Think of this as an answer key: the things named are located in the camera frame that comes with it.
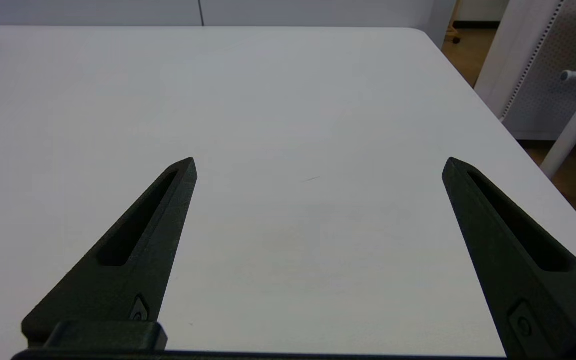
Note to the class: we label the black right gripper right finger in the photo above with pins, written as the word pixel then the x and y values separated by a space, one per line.
pixel 528 280

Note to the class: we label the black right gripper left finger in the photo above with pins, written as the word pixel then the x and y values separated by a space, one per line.
pixel 148 265

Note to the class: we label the black caster wheel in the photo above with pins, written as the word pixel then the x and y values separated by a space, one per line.
pixel 454 36

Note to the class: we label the white side table leg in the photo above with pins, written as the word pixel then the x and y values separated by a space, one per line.
pixel 573 130

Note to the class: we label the white perforated panel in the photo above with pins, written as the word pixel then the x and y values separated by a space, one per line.
pixel 553 65

